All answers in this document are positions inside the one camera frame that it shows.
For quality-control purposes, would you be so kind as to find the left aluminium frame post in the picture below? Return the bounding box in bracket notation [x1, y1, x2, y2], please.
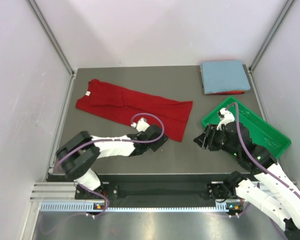
[25, 0, 75, 76]

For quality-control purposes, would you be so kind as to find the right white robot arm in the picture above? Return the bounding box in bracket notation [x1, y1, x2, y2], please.
[193, 122, 300, 240]

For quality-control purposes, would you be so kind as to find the purple cable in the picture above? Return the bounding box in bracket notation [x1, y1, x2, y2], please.
[224, 101, 300, 240]
[54, 112, 165, 218]

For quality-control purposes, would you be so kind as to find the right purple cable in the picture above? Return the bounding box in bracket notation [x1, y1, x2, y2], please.
[224, 101, 300, 240]

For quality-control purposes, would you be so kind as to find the aluminium frame rail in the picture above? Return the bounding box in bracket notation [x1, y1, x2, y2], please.
[29, 181, 300, 201]

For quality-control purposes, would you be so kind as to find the aluminium frame post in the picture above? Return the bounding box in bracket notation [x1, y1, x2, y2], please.
[25, 0, 75, 76]
[248, 0, 297, 73]

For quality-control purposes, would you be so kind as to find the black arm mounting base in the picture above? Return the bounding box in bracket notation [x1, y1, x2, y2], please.
[98, 173, 239, 208]

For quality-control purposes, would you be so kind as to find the slotted grey cable duct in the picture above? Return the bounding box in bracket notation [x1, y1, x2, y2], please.
[39, 199, 243, 213]

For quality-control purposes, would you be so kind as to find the folded blue t shirt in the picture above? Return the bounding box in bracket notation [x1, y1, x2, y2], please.
[200, 60, 251, 95]

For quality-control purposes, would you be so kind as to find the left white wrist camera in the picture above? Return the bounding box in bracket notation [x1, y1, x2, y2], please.
[130, 117, 150, 132]

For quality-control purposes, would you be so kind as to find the right aluminium frame post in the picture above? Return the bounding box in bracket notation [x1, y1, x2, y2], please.
[248, 0, 297, 73]

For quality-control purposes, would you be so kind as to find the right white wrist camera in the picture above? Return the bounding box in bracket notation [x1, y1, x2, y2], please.
[216, 108, 235, 130]

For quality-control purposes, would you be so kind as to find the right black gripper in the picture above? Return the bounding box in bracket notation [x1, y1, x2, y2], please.
[193, 123, 239, 156]

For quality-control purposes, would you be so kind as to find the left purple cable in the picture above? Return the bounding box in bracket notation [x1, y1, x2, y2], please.
[54, 112, 165, 218]

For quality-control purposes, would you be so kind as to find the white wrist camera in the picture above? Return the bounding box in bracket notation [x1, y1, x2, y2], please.
[216, 108, 235, 130]
[130, 117, 150, 132]

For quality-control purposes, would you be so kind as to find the green plastic tray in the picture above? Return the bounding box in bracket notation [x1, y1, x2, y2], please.
[201, 96, 292, 159]

